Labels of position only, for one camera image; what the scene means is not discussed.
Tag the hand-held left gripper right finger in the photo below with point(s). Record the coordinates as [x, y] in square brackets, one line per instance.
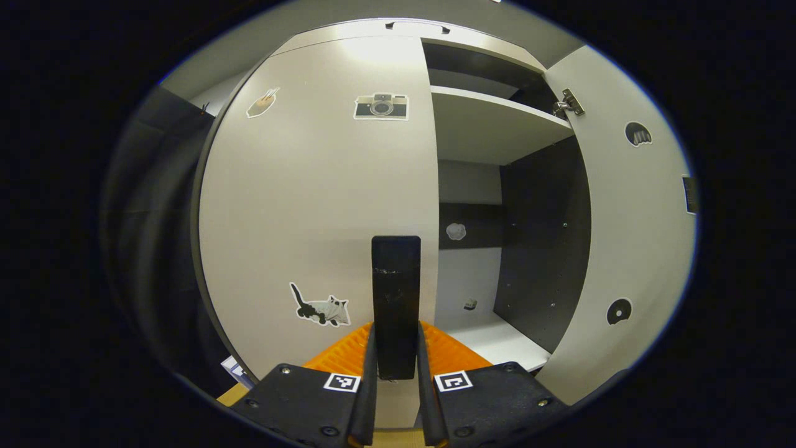
[429, 404]

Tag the white cabinet drawer front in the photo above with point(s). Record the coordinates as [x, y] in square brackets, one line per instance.
[348, 37]

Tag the cabinet door with camera sticker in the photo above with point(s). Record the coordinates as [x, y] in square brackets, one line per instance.
[311, 199]

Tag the metal door hinge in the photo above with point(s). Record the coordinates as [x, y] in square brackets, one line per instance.
[569, 102]

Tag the black backdrop cloth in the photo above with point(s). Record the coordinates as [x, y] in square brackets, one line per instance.
[155, 249]

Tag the white cabinet shelf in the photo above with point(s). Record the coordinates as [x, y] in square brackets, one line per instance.
[485, 124]

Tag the cabinet door with headphone sticker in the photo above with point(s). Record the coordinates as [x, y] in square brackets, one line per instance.
[634, 236]

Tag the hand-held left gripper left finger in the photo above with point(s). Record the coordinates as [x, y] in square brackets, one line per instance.
[368, 404]

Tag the blue and white box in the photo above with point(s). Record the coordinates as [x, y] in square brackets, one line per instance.
[236, 370]

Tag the white double-door shoe cabinet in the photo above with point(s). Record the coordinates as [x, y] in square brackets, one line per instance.
[541, 249]

